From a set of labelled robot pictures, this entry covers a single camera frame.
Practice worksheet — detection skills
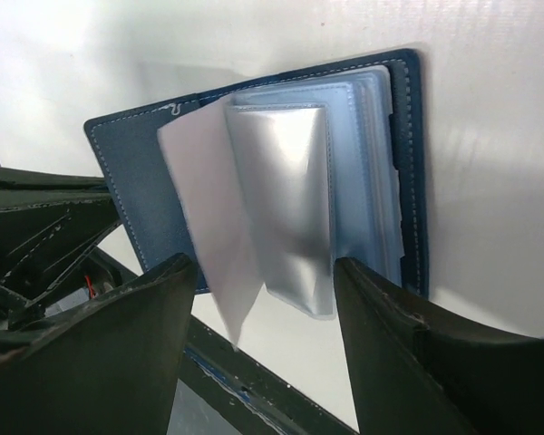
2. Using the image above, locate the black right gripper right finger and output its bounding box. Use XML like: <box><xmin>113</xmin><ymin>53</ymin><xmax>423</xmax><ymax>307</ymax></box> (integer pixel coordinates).
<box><xmin>334</xmin><ymin>258</ymin><xmax>544</xmax><ymax>434</ymax></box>

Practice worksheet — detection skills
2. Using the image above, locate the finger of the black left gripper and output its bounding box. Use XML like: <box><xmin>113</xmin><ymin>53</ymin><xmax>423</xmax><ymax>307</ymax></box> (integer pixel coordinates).
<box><xmin>0</xmin><ymin>168</ymin><xmax>120</xmax><ymax>326</ymax></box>

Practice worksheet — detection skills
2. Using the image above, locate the blue leather card holder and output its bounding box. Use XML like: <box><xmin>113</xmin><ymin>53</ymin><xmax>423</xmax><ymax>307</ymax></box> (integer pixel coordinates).
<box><xmin>83</xmin><ymin>48</ymin><xmax>429</xmax><ymax>342</ymax></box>

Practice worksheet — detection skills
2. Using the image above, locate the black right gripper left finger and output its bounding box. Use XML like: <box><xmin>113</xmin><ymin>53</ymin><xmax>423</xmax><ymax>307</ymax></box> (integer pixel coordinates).
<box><xmin>0</xmin><ymin>255</ymin><xmax>198</xmax><ymax>434</ymax></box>

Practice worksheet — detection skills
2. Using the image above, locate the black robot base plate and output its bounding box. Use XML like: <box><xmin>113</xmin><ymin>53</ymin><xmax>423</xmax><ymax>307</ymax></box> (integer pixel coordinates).
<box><xmin>85</xmin><ymin>246</ymin><xmax>359</xmax><ymax>435</ymax></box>

